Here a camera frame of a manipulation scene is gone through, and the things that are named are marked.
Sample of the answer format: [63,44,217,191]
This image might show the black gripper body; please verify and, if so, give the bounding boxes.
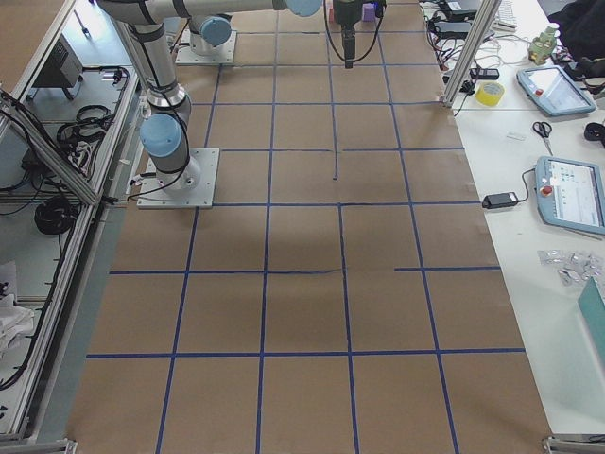
[333,0,363,43]

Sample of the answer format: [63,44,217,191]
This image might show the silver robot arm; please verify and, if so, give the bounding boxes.
[98,0,328,114]
[189,15,232,55]

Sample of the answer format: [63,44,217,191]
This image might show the purple foam block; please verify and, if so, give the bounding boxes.
[362,3,376,23]

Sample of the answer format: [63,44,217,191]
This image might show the black power adapter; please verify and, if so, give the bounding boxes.
[432,21,472,40]

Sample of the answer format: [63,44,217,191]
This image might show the yellow tape roll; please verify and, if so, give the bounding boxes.
[475,81,505,107]

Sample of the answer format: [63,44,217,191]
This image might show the white keyboard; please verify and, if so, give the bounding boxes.
[492,0,517,31]

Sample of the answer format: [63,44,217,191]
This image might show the green white device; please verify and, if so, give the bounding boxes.
[527,23,559,65]

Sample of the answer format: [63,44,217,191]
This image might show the upper teach pendant tablet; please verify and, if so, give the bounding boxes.
[516,66,596,116]

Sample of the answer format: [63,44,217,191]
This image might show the teach pendant tablet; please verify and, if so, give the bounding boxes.
[516,66,596,116]
[535,156,604,235]

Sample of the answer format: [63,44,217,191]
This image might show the small black power brick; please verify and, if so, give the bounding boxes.
[481,192,519,210]

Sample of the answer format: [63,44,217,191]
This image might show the lower teach pendant tablet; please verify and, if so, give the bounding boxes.
[535,156,604,235]

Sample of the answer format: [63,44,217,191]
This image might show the grey electronics box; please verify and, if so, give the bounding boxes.
[32,35,83,100]

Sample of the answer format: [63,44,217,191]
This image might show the clear plastic bags pile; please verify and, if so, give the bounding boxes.
[537,250,604,287]

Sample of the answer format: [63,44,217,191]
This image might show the teal box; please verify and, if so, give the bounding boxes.
[578,277,605,365]

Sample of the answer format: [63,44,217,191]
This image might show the crumpled white cloth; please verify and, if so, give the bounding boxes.
[0,260,36,360]

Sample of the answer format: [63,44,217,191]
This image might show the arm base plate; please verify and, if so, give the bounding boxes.
[176,28,237,66]
[136,148,220,209]

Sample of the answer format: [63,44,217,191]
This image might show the aluminium frame post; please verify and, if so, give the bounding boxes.
[441,0,500,107]

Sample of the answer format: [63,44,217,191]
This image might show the black handled scissors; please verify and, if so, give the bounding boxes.
[532,121,553,156]

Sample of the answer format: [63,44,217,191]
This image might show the coiled black cables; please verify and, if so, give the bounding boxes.
[34,195,78,236]

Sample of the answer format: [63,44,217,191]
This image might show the aluminium side frame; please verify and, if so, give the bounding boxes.
[1,1,139,445]

